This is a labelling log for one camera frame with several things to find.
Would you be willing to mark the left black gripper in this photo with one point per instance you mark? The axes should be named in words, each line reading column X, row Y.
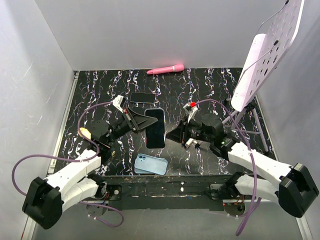
column 138, row 120

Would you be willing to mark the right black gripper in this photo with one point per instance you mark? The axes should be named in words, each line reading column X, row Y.
column 181, row 132

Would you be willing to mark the black phone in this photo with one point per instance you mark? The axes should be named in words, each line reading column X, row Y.
column 155, row 133

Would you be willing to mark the light blue phone case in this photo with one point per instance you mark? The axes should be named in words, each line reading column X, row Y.
column 140, row 171

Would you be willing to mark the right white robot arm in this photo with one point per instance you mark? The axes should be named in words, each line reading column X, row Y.
column 292, row 187

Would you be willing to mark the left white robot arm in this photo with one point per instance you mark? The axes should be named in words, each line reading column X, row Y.
column 46, row 199

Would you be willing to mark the toy figure with blue body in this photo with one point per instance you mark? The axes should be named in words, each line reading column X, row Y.
column 189, row 142

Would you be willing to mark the beige wooden toy piece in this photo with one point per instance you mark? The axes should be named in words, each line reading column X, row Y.
column 105, row 150

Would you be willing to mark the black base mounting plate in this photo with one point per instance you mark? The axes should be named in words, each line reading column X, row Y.
column 167, row 192

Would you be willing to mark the pink microphone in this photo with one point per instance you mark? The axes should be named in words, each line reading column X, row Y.
column 168, row 69

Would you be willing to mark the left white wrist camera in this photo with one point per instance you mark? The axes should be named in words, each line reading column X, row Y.
column 119, row 102

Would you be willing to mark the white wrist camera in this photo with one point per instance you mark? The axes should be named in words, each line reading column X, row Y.
column 119, row 102
column 191, row 109

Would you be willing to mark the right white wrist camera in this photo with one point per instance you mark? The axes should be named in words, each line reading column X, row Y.
column 191, row 109

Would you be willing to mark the aluminium frame rail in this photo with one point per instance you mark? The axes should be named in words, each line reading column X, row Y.
column 30, row 225

